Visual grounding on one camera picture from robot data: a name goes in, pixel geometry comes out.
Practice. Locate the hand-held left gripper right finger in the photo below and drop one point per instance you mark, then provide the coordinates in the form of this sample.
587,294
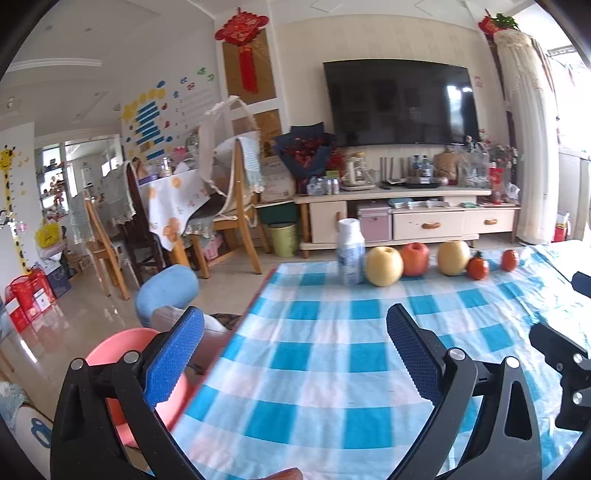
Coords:
413,355

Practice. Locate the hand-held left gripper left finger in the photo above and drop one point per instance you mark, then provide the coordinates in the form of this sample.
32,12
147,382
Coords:
178,355

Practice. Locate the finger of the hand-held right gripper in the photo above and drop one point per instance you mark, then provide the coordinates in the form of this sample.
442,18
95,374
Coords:
582,284
575,378

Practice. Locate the pink plastic basin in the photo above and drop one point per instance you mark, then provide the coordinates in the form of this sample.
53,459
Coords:
120,346

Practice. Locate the person's left hand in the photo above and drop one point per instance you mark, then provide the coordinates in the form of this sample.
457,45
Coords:
284,474

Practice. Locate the grey cushioned stool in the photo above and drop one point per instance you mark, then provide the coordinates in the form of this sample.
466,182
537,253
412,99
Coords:
212,337

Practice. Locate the red shopping bag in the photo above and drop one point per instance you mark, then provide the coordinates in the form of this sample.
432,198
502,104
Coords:
562,228

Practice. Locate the dark slipper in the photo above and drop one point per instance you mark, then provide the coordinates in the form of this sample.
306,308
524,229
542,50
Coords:
224,318

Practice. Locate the blue round stool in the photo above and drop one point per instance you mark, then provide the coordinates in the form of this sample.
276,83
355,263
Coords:
166,290

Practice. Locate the small red persimmon right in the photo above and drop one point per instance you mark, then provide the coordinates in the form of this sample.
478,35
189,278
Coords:
509,261

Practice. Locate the small red persimmon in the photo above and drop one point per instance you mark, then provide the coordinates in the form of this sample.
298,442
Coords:
477,266
509,261

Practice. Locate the blue white checkered tablecloth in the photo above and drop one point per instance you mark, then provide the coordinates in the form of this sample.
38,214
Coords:
323,369

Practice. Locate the yellow apple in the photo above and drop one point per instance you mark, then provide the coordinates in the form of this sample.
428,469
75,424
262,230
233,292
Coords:
384,266

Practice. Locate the red apple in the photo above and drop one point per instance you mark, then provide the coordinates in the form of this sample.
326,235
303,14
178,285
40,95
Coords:
415,259

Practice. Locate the yellow pear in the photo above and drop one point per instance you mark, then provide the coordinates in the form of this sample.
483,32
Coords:
454,258

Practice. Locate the small red persimmon left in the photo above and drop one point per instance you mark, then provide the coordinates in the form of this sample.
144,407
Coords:
477,266

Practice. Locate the pink stool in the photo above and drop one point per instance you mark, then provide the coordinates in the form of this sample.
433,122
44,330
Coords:
217,247

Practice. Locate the white plastic bottle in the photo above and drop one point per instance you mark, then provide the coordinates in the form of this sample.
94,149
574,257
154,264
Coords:
351,254

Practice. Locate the cream television cabinet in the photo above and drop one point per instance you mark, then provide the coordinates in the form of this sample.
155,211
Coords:
415,226

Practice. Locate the light wooden chair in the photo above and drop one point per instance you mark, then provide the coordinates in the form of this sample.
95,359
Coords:
104,249
240,221

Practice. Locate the pink storage box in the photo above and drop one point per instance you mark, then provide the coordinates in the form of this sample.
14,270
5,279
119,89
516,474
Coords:
374,224

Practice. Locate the dark blue box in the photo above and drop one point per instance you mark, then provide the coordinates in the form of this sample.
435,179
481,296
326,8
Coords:
60,281

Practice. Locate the dark wooden chair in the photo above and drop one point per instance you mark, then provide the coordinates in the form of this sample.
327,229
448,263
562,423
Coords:
138,221

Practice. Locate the white orange print cloth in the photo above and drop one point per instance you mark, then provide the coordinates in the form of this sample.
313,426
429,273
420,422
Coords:
175,207

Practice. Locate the dried flower bunch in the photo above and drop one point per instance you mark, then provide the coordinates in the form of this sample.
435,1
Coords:
503,157

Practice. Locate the red gift box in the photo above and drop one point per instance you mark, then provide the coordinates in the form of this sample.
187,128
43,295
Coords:
18,307
41,293

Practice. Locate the stack of books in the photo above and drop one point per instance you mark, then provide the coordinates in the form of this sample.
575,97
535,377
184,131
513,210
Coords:
415,202

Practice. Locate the green waste bin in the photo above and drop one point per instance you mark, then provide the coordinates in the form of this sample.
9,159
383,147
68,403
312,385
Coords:
282,240

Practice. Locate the white lace curtain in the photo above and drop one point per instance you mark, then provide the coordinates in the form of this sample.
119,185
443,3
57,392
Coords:
526,138

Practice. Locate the clear plastic bag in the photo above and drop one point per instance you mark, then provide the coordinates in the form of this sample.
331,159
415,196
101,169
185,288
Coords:
473,166

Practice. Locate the grey lace chair cover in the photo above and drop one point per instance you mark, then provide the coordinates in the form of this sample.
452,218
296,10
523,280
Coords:
115,198

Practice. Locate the person's light floral clothing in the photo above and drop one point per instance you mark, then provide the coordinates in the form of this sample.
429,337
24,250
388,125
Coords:
27,434

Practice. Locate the black tray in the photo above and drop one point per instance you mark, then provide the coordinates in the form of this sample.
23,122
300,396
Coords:
422,183

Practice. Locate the dark green box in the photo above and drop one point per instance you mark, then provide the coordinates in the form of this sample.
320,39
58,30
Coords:
277,213

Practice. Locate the yellow bag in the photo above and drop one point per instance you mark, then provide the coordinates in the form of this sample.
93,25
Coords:
48,233

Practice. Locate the brown paper bag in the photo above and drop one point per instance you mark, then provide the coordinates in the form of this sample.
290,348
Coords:
444,166

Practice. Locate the row of grey metal rods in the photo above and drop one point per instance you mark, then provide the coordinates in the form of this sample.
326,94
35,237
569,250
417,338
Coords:
392,168

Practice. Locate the clear water bottle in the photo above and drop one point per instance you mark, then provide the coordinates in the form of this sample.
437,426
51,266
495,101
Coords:
417,166
428,167

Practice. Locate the white kitchen appliance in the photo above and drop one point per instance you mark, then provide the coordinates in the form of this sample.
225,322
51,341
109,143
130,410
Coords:
358,173

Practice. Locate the cluster of small silver cans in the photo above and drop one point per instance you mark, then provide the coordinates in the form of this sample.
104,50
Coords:
323,185

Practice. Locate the white printed sack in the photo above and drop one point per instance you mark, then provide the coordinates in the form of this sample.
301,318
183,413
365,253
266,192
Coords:
277,180

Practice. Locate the cream lace food cover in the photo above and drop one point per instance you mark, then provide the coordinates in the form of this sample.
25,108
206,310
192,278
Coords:
212,152

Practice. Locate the pale green knitted towel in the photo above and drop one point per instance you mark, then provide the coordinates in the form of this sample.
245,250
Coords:
251,161

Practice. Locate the display shelf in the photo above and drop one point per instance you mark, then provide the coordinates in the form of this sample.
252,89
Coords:
53,182

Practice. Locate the dark blue flower bouquet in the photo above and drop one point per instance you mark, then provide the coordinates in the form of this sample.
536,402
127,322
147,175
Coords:
304,152

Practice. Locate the black television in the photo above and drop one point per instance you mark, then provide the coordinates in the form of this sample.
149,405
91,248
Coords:
401,101

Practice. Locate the red green hanging decoration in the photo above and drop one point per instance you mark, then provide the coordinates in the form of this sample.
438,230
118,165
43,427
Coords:
496,24

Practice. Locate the blue yellow wall stickers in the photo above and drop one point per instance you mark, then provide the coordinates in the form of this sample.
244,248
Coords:
147,122

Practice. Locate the yellow giraffe wall sticker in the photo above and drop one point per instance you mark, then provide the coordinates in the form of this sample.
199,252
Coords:
9,184

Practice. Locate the red knot wall ornament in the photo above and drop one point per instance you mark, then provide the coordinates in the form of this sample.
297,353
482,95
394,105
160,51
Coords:
242,32

